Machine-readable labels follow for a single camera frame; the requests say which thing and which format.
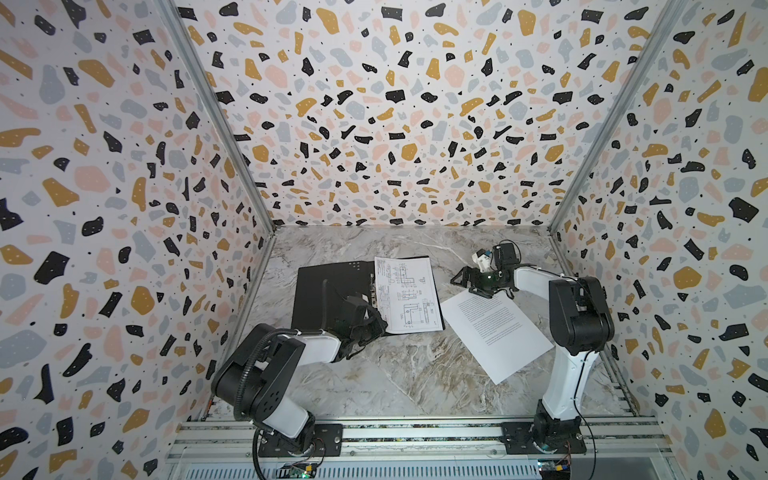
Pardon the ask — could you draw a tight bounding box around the aluminium corner post left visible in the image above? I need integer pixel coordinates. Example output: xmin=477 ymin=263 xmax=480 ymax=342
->
xmin=152 ymin=0 xmax=278 ymax=234

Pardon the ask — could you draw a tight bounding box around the white drawing paper sheet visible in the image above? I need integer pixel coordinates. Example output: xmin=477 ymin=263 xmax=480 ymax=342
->
xmin=374 ymin=257 xmax=444 ymax=335

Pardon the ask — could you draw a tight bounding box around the white text paper sheet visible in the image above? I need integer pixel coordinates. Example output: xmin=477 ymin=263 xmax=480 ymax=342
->
xmin=441 ymin=291 xmax=553 ymax=385

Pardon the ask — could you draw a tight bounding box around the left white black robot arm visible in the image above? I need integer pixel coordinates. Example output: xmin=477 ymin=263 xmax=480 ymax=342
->
xmin=212 ymin=296 xmax=388 ymax=455

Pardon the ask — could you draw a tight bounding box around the aluminium corner post right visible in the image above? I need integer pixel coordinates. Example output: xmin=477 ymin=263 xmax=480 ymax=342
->
xmin=547 ymin=0 xmax=691 ymax=235

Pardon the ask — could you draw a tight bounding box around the right circuit board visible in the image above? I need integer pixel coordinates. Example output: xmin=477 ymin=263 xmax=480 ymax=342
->
xmin=537 ymin=461 xmax=571 ymax=480

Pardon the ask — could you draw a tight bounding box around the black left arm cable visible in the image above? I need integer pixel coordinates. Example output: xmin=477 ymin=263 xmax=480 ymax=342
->
xmin=320 ymin=277 xmax=337 ymax=331

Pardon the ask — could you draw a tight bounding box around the aluminium corner post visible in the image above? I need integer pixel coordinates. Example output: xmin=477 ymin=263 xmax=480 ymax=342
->
xmin=547 ymin=0 xmax=691 ymax=235
xmin=152 ymin=0 xmax=278 ymax=234

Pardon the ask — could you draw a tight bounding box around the left green circuit board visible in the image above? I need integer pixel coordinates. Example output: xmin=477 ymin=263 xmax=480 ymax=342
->
xmin=277 ymin=463 xmax=318 ymax=479

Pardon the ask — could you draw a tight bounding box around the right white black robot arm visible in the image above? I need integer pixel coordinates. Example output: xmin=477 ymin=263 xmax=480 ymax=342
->
xmin=441 ymin=240 xmax=614 ymax=455

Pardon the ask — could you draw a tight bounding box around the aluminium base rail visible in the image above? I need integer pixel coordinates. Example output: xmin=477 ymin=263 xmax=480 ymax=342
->
xmin=164 ymin=416 xmax=679 ymax=480

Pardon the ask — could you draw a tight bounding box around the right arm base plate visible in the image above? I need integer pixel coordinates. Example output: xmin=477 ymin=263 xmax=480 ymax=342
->
xmin=501 ymin=419 xmax=587 ymax=455

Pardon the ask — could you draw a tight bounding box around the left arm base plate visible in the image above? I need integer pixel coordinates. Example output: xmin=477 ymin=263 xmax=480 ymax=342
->
xmin=258 ymin=422 xmax=344 ymax=458

